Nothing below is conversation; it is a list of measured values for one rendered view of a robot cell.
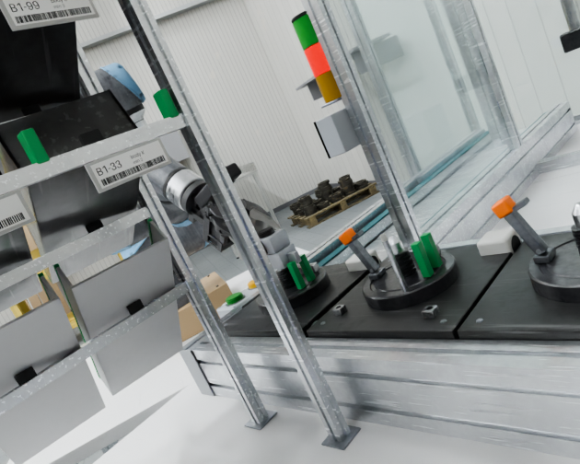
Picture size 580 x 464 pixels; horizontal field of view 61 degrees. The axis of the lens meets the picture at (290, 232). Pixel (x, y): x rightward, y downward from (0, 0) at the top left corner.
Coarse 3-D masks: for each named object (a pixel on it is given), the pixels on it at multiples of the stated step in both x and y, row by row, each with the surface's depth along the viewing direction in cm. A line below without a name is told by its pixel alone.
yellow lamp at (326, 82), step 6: (330, 72) 85; (318, 78) 87; (324, 78) 86; (330, 78) 85; (318, 84) 88; (324, 84) 86; (330, 84) 86; (336, 84) 86; (324, 90) 87; (330, 90) 86; (336, 90) 86; (324, 96) 87; (330, 96) 87; (336, 96) 86
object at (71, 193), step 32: (96, 96) 55; (0, 128) 50; (64, 128) 52; (96, 128) 53; (128, 128) 54; (32, 192) 50; (64, 192) 54; (96, 192) 58; (128, 192) 63; (32, 224) 58; (64, 224) 59; (96, 256) 73
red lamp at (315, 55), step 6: (318, 42) 84; (312, 48) 85; (318, 48) 84; (306, 54) 86; (312, 54) 85; (318, 54) 85; (324, 54) 85; (312, 60) 86; (318, 60) 85; (324, 60) 85; (312, 66) 86; (318, 66) 85; (324, 66) 85; (312, 72) 88; (318, 72) 86; (324, 72) 86
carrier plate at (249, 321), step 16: (336, 272) 92; (352, 272) 89; (368, 272) 86; (336, 288) 84; (352, 288) 83; (256, 304) 95; (320, 304) 80; (240, 320) 90; (256, 320) 86; (272, 320) 83; (304, 320) 77; (240, 336) 85; (256, 336) 82; (272, 336) 79
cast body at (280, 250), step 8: (264, 232) 86; (272, 232) 87; (280, 232) 87; (264, 240) 86; (272, 240) 85; (280, 240) 86; (288, 240) 88; (272, 248) 85; (280, 248) 86; (288, 248) 87; (272, 256) 86; (280, 256) 85; (288, 256) 86; (296, 256) 85; (272, 264) 87; (280, 264) 86
